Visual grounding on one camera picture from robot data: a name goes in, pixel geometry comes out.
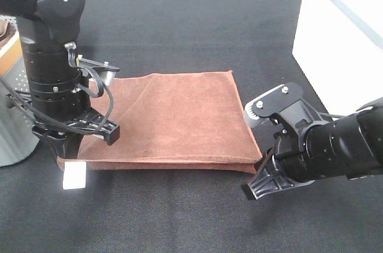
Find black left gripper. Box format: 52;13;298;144
5;91;120;159

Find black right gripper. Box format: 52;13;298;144
241;100;329;200

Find brown microfibre towel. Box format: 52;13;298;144
57;71;262;190

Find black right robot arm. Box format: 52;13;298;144
89;97;382;200

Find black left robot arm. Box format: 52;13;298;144
1;0;120;159

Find grey perforated basket orange rim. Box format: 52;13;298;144
1;15;38;167

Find cream white storage basket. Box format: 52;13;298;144
292;0;382;115

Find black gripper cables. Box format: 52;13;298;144
0;64;115;136

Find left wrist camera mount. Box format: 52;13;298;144
64;42;120;87

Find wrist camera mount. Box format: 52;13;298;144
244;83;303;128
64;42;120;87

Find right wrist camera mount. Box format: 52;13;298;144
244;83;303;128

